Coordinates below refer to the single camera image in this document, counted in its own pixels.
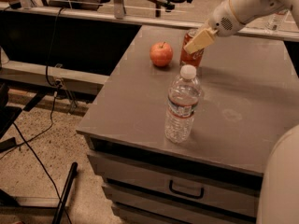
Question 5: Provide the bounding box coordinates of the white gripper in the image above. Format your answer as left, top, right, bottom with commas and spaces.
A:
184, 0, 246, 54

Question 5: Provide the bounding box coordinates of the black cable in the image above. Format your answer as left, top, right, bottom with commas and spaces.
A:
0, 7, 73, 224

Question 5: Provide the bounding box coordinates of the metal railing frame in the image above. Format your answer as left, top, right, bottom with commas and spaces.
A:
0, 0, 299, 43

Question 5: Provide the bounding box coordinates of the clear water bottle in background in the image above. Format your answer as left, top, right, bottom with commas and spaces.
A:
265, 9, 288, 34

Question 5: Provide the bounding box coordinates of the red coke can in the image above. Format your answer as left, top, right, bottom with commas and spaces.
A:
179, 29, 204, 67

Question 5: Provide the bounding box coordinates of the grey drawer cabinet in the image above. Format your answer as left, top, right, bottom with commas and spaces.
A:
78, 26, 299, 224

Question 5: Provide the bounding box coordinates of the black drawer handle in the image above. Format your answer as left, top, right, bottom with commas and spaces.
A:
168, 180, 205, 200

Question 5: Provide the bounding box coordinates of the black metal bar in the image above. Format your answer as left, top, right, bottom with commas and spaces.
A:
51, 162, 78, 224

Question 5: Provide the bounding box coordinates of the red apple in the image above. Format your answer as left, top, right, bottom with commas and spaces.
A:
149, 42, 173, 67

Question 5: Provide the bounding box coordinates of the clear water bottle on table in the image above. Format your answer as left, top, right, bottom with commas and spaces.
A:
164, 64, 203, 143

